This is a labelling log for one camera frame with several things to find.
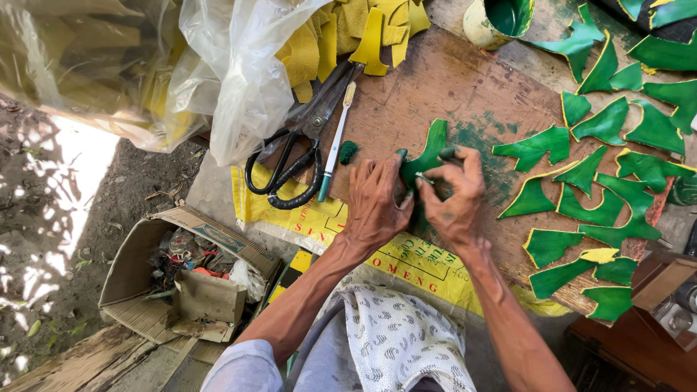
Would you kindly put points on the yellow woven sack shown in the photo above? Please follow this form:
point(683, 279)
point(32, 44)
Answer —
point(305, 218)

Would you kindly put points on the cardboard box of rubbish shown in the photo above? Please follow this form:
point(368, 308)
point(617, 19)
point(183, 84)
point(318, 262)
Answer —
point(190, 272)

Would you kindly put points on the small yellow leather scrap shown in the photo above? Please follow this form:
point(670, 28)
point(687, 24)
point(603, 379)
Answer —
point(599, 255)

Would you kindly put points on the black tray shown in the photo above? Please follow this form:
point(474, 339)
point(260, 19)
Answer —
point(642, 16)

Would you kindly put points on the person's left hand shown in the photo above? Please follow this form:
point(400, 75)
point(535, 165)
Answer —
point(375, 207)

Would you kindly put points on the stained wooden work board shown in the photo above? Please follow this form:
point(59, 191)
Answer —
point(463, 92)

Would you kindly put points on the small green sponge scrap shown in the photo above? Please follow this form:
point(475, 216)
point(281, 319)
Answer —
point(348, 153)

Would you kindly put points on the small pale dye applicator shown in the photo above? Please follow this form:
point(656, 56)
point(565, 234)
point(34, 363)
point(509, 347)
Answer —
point(424, 177)

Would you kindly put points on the pale shirt sleeve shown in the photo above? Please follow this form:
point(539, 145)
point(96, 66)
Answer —
point(242, 370)

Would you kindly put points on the grey trousers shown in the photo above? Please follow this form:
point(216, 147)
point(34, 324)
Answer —
point(321, 359)

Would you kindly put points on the white green toothbrush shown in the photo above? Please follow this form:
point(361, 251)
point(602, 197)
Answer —
point(335, 144)

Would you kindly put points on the dark green glass bottle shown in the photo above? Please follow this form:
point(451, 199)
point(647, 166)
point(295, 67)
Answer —
point(685, 190)

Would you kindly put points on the brown wooden cabinet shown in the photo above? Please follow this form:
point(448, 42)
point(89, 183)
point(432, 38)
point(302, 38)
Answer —
point(648, 332)

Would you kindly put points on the rough wooden plank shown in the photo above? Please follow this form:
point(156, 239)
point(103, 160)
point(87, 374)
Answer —
point(92, 362)

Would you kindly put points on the clear plastic bag of scraps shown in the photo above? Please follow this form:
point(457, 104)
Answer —
point(163, 65)

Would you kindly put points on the pile of yellow leather cutouts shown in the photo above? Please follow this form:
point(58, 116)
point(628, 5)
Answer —
point(354, 38)

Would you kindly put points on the white patterned lap cloth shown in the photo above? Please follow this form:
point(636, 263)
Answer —
point(403, 337)

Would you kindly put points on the curved green leather piece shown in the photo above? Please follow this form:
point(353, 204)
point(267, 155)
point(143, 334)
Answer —
point(430, 150)

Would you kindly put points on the person's right hand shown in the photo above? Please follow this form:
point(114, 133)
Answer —
point(457, 209)

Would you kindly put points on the spread of green dyed cutouts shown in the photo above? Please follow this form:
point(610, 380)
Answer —
point(604, 163)

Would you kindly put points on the black and yellow striped board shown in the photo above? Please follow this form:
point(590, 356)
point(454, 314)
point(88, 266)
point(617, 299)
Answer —
point(291, 272)

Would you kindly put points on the can of green dye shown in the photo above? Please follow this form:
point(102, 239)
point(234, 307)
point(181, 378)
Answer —
point(498, 19)

